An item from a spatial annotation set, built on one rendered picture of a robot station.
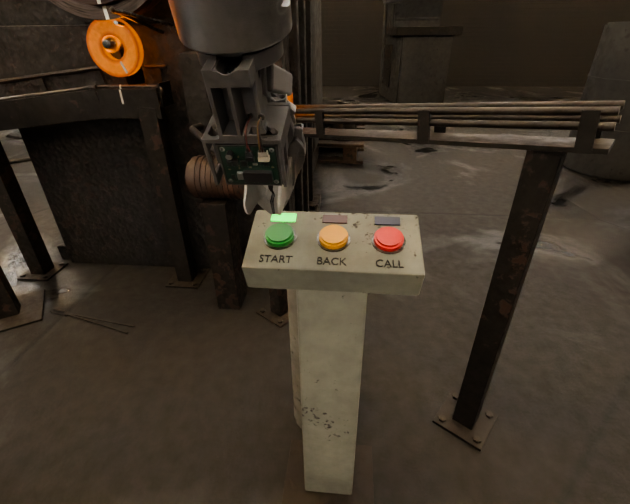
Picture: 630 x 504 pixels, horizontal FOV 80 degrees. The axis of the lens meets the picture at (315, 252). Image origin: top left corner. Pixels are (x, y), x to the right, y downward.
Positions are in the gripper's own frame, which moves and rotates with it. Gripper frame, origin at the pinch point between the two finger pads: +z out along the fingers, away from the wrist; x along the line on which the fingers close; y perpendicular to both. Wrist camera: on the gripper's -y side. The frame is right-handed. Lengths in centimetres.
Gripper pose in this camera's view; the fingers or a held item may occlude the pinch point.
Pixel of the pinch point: (273, 201)
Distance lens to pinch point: 47.9
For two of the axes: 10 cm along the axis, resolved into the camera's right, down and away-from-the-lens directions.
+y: -0.9, 7.7, -6.3
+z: 0.4, 6.4, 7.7
